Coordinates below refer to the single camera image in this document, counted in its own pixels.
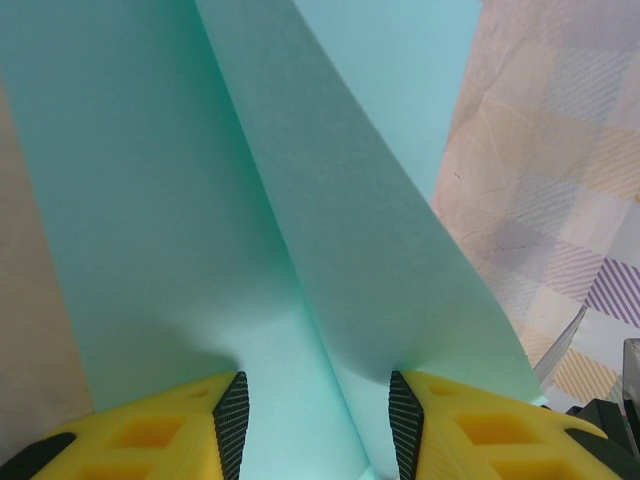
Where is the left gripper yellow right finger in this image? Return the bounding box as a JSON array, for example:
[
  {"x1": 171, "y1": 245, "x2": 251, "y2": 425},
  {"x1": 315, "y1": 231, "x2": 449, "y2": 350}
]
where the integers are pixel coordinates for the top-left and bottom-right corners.
[{"x1": 388, "y1": 370, "x2": 640, "y2": 480}]

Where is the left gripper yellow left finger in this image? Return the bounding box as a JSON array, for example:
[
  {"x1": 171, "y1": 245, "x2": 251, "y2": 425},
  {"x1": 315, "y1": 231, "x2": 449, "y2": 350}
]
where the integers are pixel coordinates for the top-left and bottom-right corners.
[{"x1": 0, "y1": 370, "x2": 250, "y2": 480}]

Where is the light blue cloth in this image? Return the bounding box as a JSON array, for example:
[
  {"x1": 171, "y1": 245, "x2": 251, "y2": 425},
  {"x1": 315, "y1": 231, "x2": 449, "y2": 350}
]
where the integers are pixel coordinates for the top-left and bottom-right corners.
[{"x1": 0, "y1": 0, "x2": 550, "y2": 480}]

